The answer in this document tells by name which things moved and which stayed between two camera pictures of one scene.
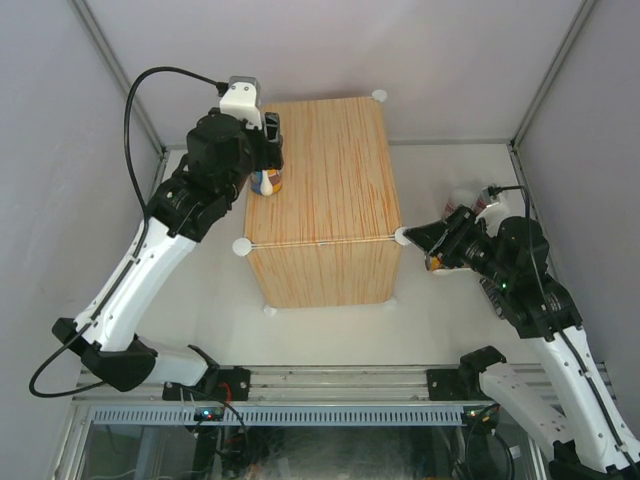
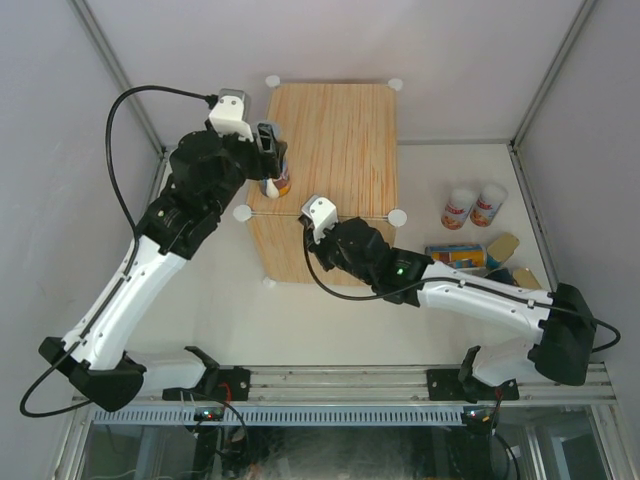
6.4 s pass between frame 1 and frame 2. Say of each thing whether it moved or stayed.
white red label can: stayed
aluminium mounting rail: stayed
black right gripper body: moved
